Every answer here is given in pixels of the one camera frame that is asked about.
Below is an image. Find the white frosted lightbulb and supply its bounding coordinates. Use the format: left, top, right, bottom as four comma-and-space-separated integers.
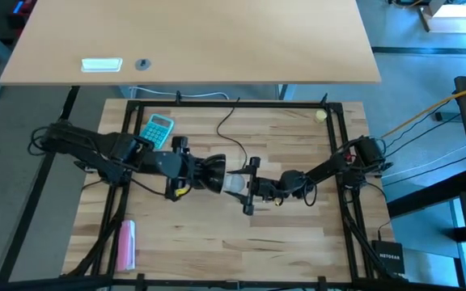
222, 173, 249, 194

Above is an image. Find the light wooden desk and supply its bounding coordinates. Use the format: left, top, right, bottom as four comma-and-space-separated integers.
0, 0, 382, 86

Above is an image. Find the white rectangular desk grommet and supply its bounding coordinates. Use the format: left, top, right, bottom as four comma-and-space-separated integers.
80, 57, 124, 74

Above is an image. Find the black Netgear network switch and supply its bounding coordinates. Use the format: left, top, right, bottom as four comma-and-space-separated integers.
371, 239, 406, 276

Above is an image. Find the black gooseneck desk lamp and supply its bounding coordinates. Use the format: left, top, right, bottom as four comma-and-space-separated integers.
194, 153, 228, 194

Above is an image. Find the black lamp power cord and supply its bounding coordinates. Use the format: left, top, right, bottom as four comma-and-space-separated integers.
215, 96, 250, 162

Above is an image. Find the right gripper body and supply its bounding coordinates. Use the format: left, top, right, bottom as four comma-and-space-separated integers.
242, 157, 289, 215

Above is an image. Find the pink sticky note pad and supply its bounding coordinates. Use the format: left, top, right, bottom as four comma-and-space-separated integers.
115, 219, 138, 272

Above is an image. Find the white box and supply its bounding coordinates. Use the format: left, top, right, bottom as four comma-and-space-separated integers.
417, 0, 466, 36

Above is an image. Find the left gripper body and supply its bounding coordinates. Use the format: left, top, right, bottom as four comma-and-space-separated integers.
163, 137, 200, 202

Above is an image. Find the white cable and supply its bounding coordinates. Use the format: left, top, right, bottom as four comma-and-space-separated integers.
129, 85, 231, 101

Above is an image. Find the black metal table frame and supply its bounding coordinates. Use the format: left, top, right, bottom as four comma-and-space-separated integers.
58, 91, 410, 291

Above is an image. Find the teal calculator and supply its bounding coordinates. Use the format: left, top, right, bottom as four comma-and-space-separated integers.
138, 113, 176, 151

